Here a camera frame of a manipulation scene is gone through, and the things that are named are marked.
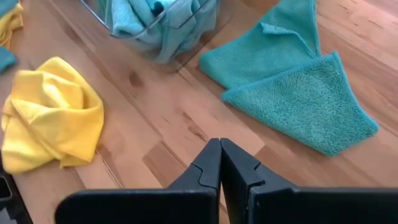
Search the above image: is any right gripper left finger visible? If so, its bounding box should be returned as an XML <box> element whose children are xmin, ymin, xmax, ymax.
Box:
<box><xmin>54</xmin><ymin>138</ymin><xmax>223</xmax><ymax>224</ymax></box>

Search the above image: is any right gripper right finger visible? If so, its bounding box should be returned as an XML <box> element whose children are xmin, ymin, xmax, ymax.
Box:
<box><xmin>221</xmin><ymin>138</ymin><xmax>398</xmax><ymax>224</ymax></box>

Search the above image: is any teal microfiber towel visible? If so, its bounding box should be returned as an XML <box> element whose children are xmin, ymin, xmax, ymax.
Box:
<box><xmin>0</xmin><ymin>45</ymin><xmax>19</xmax><ymax>75</ymax></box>
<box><xmin>198</xmin><ymin>0</ymin><xmax>381</xmax><ymax>157</ymax></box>

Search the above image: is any yellow microfiber towel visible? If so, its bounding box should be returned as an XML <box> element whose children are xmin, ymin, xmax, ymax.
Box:
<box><xmin>1</xmin><ymin>56</ymin><xmax>105</xmax><ymax>175</ymax></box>
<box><xmin>0</xmin><ymin>2</ymin><xmax>24</xmax><ymax>50</ymax></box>

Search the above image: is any blue microfiber towel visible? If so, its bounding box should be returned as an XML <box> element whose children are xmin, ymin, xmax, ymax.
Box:
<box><xmin>104</xmin><ymin>0</ymin><xmax>156</xmax><ymax>43</ymax></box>
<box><xmin>136</xmin><ymin>0</ymin><xmax>218</xmax><ymax>65</ymax></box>
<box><xmin>0</xmin><ymin>0</ymin><xmax>19</xmax><ymax>18</ymax></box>

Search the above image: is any clear plastic basket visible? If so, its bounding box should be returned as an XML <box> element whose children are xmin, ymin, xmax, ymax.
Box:
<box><xmin>79</xmin><ymin>0</ymin><xmax>231</xmax><ymax>68</ymax></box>

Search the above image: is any black aluminium table frame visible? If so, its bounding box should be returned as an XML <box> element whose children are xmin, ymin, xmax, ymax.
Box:
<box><xmin>0</xmin><ymin>149</ymin><xmax>34</xmax><ymax>224</ymax></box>

